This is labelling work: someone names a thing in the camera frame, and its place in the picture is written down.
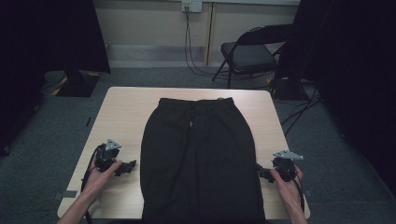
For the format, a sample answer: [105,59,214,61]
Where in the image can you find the right hand-held gripper black cable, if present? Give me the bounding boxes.
[281,167,306,215]

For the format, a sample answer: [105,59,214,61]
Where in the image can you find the white wall outlet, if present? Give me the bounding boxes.
[181,0,204,13]

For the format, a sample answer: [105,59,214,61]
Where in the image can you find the left hand-held gripper black cable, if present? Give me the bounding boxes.
[79,144,106,224]

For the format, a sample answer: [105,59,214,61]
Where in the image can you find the person's right hand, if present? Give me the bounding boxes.
[270,166,304,213]

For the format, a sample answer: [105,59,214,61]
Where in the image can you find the black floor cables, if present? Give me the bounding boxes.
[279,81,323,136]

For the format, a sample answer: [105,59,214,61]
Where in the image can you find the black wall outlet cable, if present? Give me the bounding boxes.
[184,6,233,79]

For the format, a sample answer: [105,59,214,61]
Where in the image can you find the black pants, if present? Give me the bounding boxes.
[139,96,267,224]

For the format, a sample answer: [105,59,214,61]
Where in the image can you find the black stand base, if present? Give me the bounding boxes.
[55,69,103,98]
[268,76,310,102]

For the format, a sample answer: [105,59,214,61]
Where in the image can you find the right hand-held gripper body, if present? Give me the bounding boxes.
[272,150,304,183]

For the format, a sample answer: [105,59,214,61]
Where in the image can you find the black curtain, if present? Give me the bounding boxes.
[0,0,112,157]
[276,0,396,198]

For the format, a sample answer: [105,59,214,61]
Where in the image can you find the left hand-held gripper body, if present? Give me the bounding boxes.
[94,138,123,173]

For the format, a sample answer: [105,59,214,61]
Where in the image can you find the hand-held gripper black cable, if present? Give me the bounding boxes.
[281,167,306,215]
[79,144,106,224]

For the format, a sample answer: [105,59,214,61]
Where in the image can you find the person's left hand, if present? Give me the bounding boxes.
[83,158,123,200]

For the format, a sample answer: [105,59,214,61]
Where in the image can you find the black folding chair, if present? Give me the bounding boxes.
[212,23,294,90]

